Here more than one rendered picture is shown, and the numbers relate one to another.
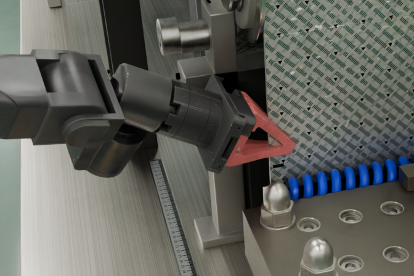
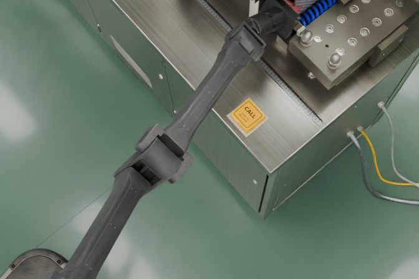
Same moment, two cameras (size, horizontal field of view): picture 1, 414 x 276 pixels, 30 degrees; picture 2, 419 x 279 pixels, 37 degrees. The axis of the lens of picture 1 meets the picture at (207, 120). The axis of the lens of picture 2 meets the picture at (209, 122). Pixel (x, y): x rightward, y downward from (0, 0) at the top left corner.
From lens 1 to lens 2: 1.16 m
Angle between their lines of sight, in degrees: 44
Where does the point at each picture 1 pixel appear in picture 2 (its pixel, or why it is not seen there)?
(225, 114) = (288, 18)
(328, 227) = (324, 37)
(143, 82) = (264, 25)
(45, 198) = (161, 36)
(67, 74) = (247, 41)
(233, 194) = not seen: hidden behind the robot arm
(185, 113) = (276, 25)
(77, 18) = not seen: outside the picture
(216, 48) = not seen: outside the picture
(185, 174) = not seen: outside the picture
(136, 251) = not seen: hidden behind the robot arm
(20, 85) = (242, 58)
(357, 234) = (335, 37)
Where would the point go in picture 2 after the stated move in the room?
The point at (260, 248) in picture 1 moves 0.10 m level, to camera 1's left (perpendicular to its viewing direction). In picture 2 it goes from (307, 56) to (275, 75)
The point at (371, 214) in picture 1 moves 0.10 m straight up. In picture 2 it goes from (335, 24) to (342, 5)
